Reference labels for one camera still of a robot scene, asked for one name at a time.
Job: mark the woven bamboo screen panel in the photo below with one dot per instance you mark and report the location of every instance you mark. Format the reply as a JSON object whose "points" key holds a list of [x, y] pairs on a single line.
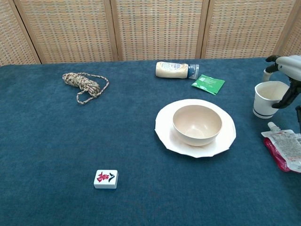
{"points": [[160, 30], [68, 30], [247, 28], [295, 35], [14, 37]]}

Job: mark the white red spout pouch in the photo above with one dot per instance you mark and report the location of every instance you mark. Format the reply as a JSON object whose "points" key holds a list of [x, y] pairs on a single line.
{"points": [[285, 146]]}

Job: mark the white paper cup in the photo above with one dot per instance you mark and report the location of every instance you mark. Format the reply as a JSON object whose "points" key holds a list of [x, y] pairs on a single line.
{"points": [[264, 103]]}

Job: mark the mayonnaise squeeze bottle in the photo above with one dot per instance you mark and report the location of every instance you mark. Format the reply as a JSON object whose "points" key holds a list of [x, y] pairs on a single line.
{"points": [[170, 69]]}

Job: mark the right black-fingered robot hand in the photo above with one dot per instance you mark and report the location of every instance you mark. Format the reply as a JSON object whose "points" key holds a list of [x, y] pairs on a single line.
{"points": [[290, 64]]}

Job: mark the green foil sachet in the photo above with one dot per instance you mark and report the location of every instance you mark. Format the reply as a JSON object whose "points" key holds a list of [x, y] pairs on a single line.
{"points": [[208, 84]]}

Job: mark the blue table cloth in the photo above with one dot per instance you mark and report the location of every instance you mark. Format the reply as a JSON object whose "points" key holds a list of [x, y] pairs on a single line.
{"points": [[58, 141]]}

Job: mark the white scalloped plate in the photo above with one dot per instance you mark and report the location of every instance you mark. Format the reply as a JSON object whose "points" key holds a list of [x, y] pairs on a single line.
{"points": [[164, 124]]}

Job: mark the white mahjong tile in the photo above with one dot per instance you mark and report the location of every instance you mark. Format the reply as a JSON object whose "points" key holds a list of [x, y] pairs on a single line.
{"points": [[105, 177]]}

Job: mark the cream ceramic bowl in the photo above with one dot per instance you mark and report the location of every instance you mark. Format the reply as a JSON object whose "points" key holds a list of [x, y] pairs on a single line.
{"points": [[197, 131]]}

